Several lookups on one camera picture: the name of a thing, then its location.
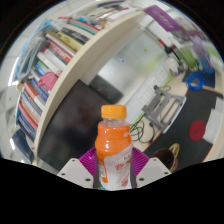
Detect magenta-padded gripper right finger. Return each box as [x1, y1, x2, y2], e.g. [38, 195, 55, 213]
[129, 147, 173, 189]

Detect flat round red coaster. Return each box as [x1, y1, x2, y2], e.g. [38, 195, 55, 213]
[188, 119, 207, 142]

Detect black cables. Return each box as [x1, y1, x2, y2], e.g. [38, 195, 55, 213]
[129, 119, 158, 144]

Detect purple water bottle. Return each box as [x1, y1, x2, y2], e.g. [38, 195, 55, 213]
[189, 33, 216, 74]

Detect dark wine bottle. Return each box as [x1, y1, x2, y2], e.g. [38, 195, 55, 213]
[158, 39, 181, 56]

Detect coiled blue cable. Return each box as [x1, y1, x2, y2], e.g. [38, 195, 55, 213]
[185, 70, 206, 91]

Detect orange juice bottle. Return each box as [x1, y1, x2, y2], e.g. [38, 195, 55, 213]
[94, 104, 134, 192]

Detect purple pennant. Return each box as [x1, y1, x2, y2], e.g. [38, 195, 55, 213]
[143, 4, 183, 33]

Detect white paper napkin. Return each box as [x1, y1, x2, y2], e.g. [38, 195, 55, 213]
[203, 96, 224, 145]

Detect grey metal laptop stand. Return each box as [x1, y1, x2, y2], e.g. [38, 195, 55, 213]
[141, 84, 187, 134]

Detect dark blue box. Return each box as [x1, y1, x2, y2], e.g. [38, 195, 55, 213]
[11, 128, 35, 164]

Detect black computer monitor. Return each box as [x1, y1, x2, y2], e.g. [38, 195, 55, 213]
[37, 79, 116, 172]

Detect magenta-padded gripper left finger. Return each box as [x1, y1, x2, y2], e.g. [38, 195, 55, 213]
[57, 147, 100, 190]

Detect black desk mat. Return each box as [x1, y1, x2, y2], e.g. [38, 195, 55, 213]
[143, 87, 224, 164]

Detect shelf unit with books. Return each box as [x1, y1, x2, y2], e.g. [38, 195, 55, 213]
[9, 3, 148, 158]

